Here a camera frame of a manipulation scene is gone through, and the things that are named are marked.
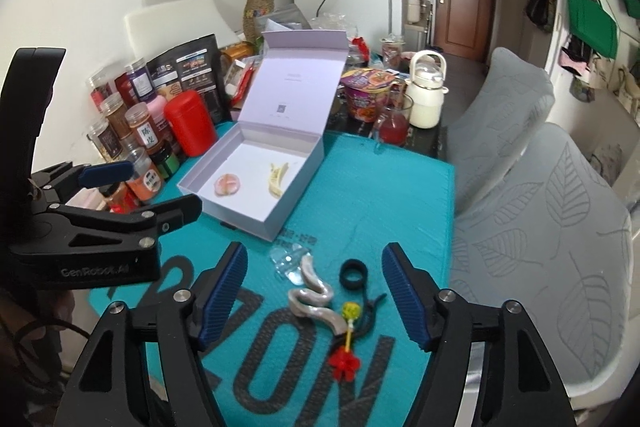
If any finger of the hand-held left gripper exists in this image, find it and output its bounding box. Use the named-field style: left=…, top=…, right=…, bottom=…
left=47, top=194, right=203, bottom=254
left=30, top=159, right=136, bottom=204

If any cream hair clip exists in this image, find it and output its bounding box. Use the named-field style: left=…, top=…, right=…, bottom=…
left=266, top=162, right=292, bottom=198

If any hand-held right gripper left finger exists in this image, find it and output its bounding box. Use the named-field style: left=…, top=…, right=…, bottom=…
left=65, top=242, right=249, bottom=427

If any black ring hair tie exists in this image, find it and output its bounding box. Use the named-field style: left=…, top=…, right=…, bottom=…
left=339, top=259, right=370, bottom=290

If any large grey leaf cushion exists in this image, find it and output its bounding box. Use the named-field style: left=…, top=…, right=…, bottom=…
left=450, top=123, right=632, bottom=400

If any purple instant noodle cup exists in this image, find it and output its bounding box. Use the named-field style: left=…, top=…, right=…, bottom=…
left=340, top=68, right=398, bottom=124

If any pink hair clip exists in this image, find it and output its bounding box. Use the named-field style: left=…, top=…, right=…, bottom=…
left=213, top=173, right=243, bottom=196

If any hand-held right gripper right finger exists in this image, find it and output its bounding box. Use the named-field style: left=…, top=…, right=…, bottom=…
left=382, top=242, right=576, bottom=427

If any red flower hair accessory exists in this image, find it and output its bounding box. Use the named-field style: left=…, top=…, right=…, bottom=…
left=328, top=342, right=362, bottom=380

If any white jug with handle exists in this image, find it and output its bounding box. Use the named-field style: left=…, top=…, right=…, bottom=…
left=404, top=50, right=449, bottom=130

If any glass flask with red liquid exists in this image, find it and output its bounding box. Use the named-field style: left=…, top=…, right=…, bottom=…
left=377, top=106, right=412, bottom=146

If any black snack bag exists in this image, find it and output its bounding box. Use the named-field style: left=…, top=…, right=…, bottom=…
left=145, top=34, right=232, bottom=124

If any green tote bag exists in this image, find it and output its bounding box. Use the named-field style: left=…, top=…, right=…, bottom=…
left=566, top=0, right=618, bottom=59

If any clear glass cup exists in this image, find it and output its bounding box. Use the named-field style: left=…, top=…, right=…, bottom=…
left=389, top=91, right=415, bottom=114

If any yellow lollipop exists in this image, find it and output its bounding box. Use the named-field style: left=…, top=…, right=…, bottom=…
left=340, top=302, right=362, bottom=345

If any clear plastic hair clip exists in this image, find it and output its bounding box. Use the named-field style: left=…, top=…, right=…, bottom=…
left=270, top=244, right=310, bottom=285

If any glass jar with lid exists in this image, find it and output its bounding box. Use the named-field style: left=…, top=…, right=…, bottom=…
left=380, top=37, right=407, bottom=70

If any pink jar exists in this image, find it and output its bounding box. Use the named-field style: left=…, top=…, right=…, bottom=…
left=145, top=95, right=170, bottom=132

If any teal bubble mailer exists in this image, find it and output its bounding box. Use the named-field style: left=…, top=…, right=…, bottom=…
left=87, top=129, right=456, bottom=427

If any pearly wavy hair clip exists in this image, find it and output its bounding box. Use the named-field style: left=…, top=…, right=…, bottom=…
left=287, top=254, right=348, bottom=334

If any group of spice jars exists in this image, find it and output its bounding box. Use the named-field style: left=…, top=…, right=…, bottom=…
left=86, top=57, right=183, bottom=214

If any white gift box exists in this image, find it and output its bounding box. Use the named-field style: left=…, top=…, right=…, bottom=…
left=177, top=29, right=349, bottom=240

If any red canister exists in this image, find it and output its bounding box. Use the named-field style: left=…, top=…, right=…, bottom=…
left=164, top=89, right=219, bottom=158

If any round woven mat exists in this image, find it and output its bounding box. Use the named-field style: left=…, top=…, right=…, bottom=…
left=242, top=0, right=277, bottom=42

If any far grey leaf-pattern chair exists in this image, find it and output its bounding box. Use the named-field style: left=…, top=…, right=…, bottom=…
left=442, top=48, right=557, bottom=212

